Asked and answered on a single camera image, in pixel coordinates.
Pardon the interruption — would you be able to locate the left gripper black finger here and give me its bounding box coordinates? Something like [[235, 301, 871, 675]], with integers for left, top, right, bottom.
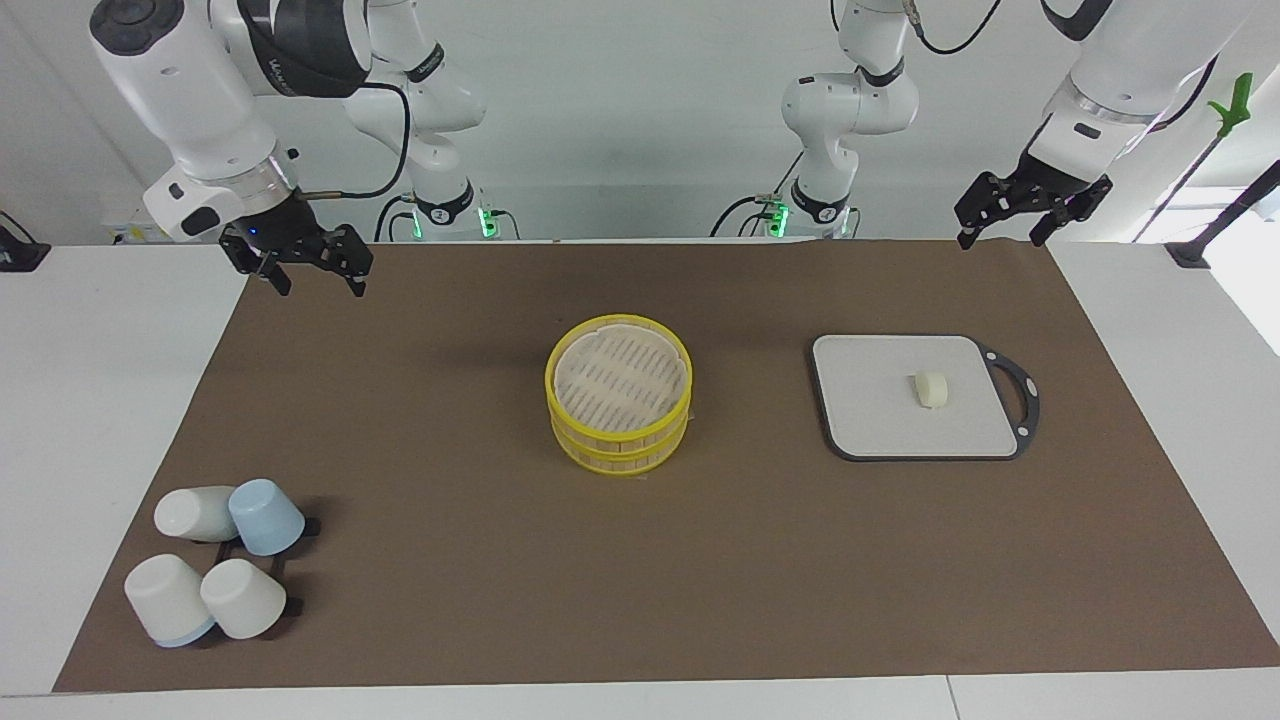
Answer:
[[954, 172, 1013, 251], [1030, 176, 1114, 248]]

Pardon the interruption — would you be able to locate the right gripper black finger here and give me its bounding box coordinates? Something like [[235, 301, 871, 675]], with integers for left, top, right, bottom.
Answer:
[[219, 232, 293, 298], [322, 225, 375, 298]]

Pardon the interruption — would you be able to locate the yellow bamboo steamer basket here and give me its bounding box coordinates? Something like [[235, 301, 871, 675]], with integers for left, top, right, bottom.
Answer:
[[550, 405, 691, 477]]

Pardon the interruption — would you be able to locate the thin black rod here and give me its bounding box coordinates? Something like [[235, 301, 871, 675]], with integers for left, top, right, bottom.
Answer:
[[1133, 128, 1229, 244]]

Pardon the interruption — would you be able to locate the white power strip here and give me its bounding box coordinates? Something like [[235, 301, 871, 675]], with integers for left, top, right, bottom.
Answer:
[[103, 208, 156, 246]]

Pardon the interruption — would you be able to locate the green clamp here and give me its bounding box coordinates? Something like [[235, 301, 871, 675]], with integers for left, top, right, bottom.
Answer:
[[1208, 72, 1254, 141]]

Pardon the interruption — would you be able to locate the light blue cup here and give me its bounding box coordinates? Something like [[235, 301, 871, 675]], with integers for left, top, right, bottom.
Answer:
[[228, 479, 306, 557]]

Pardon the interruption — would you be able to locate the white cup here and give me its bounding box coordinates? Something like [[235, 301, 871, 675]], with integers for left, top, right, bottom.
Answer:
[[200, 558, 289, 641], [154, 486, 241, 543], [124, 554, 217, 649]]

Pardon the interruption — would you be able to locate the black cup rack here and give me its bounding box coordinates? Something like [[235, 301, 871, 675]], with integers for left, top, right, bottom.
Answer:
[[205, 515, 321, 621]]

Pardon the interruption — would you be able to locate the brown table mat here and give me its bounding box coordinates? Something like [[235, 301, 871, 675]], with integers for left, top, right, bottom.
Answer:
[[52, 238, 1280, 694]]

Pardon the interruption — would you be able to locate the black stand bracket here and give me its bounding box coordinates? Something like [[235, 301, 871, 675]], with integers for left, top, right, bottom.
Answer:
[[1165, 160, 1280, 269]]

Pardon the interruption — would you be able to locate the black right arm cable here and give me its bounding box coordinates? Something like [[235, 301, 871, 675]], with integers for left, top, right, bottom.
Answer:
[[298, 80, 413, 201]]

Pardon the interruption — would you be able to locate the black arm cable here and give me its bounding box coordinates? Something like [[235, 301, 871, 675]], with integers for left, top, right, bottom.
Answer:
[[298, 80, 413, 201], [903, 0, 1219, 136]]

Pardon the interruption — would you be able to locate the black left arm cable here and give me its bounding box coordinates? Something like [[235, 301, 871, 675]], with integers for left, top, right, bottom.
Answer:
[[903, 0, 1219, 136]]

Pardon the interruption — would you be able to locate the grey cutting board with handle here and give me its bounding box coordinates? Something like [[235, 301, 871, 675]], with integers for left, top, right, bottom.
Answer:
[[810, 334, 1042, 462]]

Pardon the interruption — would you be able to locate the black clamp mount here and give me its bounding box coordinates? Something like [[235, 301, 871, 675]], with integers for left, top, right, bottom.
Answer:
[[0, 210, 51, 273]]

